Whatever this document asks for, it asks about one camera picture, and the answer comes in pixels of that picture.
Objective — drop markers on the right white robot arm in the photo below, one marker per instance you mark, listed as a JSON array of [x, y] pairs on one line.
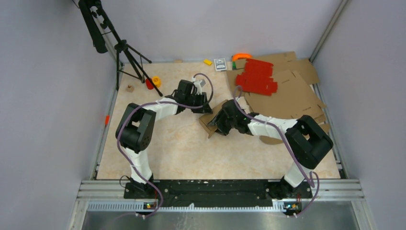
[[305, 140]]

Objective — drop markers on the stack of brown cardboard blanks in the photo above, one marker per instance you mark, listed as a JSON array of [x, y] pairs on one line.
[[295, 96]]

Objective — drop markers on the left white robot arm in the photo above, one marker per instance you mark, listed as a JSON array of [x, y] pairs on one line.
[[135, 130]]

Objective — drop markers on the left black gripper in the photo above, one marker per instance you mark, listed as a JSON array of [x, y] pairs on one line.
[[206, 109]]

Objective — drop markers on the small wooden block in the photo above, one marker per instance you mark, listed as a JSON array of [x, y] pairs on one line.
[[129, 88]]

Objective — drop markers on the yellow and red toy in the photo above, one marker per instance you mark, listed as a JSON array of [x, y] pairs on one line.
[[156, 81]]

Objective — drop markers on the red cardboard box blank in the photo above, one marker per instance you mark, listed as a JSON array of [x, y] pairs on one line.
[[257, 78]]

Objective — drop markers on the small orange clip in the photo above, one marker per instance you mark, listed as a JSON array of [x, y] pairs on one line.
[[107, 119]]

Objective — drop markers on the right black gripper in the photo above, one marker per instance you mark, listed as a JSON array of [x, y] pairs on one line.
[[218, 120]]

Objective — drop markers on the brown cardboard box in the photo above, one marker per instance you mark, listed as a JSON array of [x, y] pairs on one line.
[[215, 123]]

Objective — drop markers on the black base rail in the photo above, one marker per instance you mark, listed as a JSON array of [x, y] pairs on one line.
[[226, 194]]

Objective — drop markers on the playing card deck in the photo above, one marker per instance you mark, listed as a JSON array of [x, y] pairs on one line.
[[220, 64]]

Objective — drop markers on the yellow block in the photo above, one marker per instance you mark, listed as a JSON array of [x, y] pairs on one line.
[[207, 62]]

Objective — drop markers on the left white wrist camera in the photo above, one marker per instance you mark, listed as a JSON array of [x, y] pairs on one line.
[[198, 86]]

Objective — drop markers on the black tripod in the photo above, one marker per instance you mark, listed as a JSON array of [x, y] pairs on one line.
[[99, 24]]

